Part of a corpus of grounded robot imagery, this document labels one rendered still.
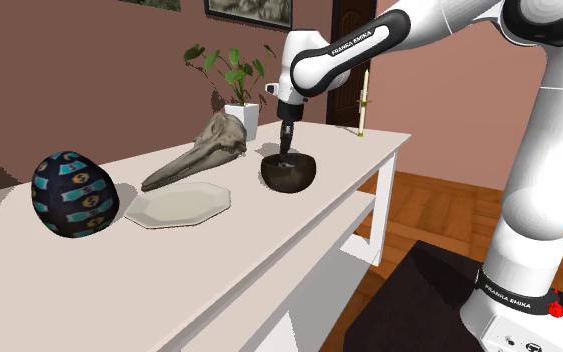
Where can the black framed wall picture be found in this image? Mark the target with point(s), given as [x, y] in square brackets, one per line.
[252, 10]

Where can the dark blue patterned egg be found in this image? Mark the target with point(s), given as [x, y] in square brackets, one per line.
[74, 195]

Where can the white table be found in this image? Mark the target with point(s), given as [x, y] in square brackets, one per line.
[115, 292]

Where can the dark robot stand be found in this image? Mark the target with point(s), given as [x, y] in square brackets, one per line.
[408, 312]

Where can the dark brown bowl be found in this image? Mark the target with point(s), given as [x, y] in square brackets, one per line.
[290, 179]

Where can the cream candle with brass holder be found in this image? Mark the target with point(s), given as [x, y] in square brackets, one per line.
[363, 105]

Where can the grey long-beaked animal skull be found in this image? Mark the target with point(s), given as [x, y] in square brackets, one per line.
[222, 134]

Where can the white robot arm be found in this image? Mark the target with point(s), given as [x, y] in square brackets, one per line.
[529, 161]

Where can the green wall picture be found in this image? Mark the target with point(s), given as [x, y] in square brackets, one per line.
[156, 4]

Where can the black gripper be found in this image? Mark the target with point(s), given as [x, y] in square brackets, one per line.
[289, 111]

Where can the green plant in white pot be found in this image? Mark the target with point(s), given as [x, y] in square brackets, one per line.
[245, 116]

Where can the white octagonal plate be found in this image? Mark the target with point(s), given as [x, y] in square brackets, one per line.
[178, 204]

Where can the dark brown door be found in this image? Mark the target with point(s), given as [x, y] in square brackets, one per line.
[347, 73]

